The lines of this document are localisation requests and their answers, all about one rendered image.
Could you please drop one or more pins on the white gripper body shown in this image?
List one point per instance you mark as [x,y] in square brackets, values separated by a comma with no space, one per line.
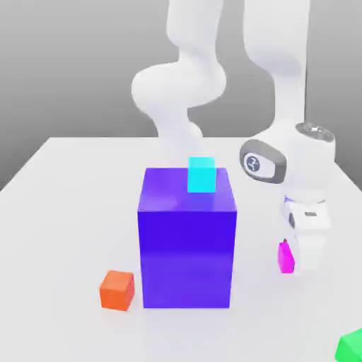
[310,249]

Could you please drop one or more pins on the small magenta cube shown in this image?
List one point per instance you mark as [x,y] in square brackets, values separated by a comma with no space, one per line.
[285,258]

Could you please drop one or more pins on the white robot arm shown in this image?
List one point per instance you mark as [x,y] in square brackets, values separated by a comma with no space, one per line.
[181,84]

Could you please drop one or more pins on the small green cube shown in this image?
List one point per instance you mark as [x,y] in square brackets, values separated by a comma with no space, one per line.
[350,348]

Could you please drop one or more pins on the small cyan cube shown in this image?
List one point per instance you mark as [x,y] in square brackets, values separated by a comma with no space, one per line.
[201,178]

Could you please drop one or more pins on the small orange cube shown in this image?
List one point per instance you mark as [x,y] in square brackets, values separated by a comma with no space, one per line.
[116,290]

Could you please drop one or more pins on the large purple box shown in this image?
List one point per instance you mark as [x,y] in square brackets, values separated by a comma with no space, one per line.
[186,254]

